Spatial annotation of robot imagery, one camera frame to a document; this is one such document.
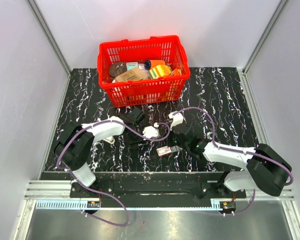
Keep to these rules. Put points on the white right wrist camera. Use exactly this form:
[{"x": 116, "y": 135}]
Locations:
[{"x": 177, "y": 118}]

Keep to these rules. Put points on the red white staple box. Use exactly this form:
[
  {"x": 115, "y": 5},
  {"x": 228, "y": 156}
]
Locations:
[{"x": 165, "y": 150}]

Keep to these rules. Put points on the brown cardboard box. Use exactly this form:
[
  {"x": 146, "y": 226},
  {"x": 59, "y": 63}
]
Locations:
[{"x": 131, "y": 75}]

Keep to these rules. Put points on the yellow green sponge pack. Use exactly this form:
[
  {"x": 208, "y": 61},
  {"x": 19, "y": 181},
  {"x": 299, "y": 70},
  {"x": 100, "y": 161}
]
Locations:
[{"x": 160, "y": 71}]

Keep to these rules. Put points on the red plastic basket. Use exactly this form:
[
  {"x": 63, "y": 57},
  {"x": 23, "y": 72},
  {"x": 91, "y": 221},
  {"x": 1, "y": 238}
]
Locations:
[{"x": 144, "y": 71}]

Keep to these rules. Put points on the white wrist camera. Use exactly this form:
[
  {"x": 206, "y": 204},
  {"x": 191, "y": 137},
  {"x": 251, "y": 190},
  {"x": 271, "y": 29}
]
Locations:
[
  {"x": 177, "y": 118},
  {"x": 151, "y": 132}
]

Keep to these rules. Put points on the orange snack packet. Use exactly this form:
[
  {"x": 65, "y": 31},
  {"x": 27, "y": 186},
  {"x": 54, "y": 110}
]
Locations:
[{"x": 176, "y": 72}]

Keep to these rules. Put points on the orange cylindrical can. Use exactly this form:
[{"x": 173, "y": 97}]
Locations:
[{"x": 149, "y": 64}]

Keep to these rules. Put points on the brown round cookie pack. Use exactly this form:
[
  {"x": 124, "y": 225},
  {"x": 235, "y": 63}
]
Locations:
[{"x": 117, "y": 69}]

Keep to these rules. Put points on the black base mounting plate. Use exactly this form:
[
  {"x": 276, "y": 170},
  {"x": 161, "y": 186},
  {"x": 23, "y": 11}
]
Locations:
[{"x": 184, "y": 190}]

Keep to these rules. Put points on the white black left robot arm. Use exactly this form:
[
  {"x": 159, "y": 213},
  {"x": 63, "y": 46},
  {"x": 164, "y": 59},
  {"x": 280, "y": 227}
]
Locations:
[{"x": 74, "y": 145}]

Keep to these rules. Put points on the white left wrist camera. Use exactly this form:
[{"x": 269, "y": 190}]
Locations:
[{"x": 151, "y": 132}]

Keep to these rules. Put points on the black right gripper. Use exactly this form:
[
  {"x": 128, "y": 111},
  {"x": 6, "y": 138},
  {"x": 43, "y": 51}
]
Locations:
[{"x": 169, "y": 139}]

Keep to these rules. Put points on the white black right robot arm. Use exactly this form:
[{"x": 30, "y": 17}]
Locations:
[{"x": 260, "y": 167}]

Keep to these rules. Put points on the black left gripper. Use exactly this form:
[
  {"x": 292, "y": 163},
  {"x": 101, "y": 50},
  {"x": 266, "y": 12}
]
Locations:
[{"x": 135, "y": 142}]

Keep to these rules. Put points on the teal white small box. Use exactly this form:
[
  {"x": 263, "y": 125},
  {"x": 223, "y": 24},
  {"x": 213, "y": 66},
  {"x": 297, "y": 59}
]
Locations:
[{"x": 131, "y": 65}]

